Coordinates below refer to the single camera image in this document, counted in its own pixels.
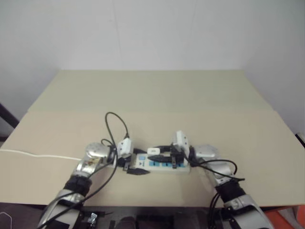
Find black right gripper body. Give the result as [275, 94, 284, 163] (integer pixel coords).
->
[169, 142, 189, 169]

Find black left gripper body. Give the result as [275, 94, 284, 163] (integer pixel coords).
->
[118, 148, 138, 171]

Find white power strip blue switches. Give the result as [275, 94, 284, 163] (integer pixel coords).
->
[128, 152, 192, 174]

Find black mat with white outline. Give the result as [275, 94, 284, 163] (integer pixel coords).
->
[0, 202, 48, 229]

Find orange fabric object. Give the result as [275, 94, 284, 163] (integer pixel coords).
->
[262, 204, 305, 229]

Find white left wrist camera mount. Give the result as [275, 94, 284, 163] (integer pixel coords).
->
[117, 137, 134, 158]

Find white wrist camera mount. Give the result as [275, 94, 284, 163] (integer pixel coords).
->
[172, 130, 191, 158]
[117, 137, 134, 158]

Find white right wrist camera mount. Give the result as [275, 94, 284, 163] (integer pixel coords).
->
[172, 130, 191, 158]

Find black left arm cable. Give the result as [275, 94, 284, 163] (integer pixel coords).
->
[39, 112, 131, 229]

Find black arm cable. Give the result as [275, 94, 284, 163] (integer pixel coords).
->
[189, 158, 246, 229]
[39, 112, 131, 229]

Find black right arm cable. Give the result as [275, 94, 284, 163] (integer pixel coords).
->
[189, 158, 246, 229]

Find white power strip cord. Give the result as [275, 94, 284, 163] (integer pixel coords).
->
[0, 149, 83, 161]

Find dark furniture frame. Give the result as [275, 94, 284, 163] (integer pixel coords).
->
[0, 102, 20, 142]

